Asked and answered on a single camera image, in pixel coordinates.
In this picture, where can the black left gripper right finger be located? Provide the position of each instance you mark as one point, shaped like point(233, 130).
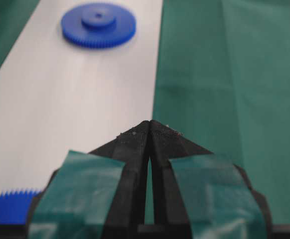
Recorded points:
point(198, 194)

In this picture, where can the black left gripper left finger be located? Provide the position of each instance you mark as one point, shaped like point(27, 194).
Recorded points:
point(96, 195)

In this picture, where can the blue plastic gear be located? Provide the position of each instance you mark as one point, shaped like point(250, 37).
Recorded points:
point(98, 25)
point(15, 205)

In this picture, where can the white rectangular board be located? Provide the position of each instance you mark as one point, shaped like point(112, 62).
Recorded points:
point(56, 96)

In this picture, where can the green table cloth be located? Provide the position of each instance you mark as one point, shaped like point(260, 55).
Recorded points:
point(222, 80)

